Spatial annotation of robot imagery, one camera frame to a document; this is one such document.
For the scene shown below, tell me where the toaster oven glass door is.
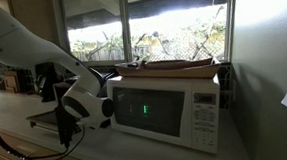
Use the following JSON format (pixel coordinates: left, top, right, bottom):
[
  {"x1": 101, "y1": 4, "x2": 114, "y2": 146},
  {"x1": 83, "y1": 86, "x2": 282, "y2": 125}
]
[{"x1": 26, "y1": 109, "x2": 61, "y2": 135}]

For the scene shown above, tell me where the white microwave oven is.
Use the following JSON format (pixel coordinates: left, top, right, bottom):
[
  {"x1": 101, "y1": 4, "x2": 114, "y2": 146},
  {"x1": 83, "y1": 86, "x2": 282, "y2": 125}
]
[{"x1": 105, "y1": 69, "x2": 225, "y2": 160}]

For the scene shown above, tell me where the silver toaster oven body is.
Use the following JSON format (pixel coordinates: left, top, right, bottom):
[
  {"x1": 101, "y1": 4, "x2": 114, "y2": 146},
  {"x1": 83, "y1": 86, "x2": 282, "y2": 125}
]
[{"x1": 51, "y1": 71, "x2": 110, "y2": 112}]

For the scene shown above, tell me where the wooden serving tray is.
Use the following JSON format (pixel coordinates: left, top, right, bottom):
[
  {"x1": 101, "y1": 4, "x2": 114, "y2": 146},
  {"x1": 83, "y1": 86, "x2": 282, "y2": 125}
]
[{"x1": 114, "y1": 55, "x2": 224, "y2": 86}]

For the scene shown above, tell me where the dark countertop appliance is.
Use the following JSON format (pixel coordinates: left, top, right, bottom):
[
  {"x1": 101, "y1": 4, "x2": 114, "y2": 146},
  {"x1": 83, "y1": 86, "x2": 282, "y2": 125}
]
[{"x1": 34, "y1": 61, "x2": 60, "y2": 104}]

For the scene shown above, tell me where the wooden cutting board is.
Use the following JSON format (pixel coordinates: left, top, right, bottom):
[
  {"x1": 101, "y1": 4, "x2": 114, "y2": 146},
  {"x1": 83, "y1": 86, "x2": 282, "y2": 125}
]
[{"x1": 3, "y1": 71, "x2": 21, "y2": 94}]

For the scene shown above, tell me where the metal window frame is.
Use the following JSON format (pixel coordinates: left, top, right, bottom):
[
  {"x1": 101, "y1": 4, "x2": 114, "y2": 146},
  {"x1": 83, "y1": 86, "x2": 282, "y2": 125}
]
[{"x1": 51, "y1": 0, "x2": 241, "y2": 73}]

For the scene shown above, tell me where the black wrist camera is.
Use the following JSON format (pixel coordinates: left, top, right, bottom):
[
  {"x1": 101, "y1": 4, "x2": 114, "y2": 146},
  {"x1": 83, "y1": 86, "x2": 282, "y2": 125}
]
[{"x1": 54, "y1": 103, "x2": 81, "y2": 147}]

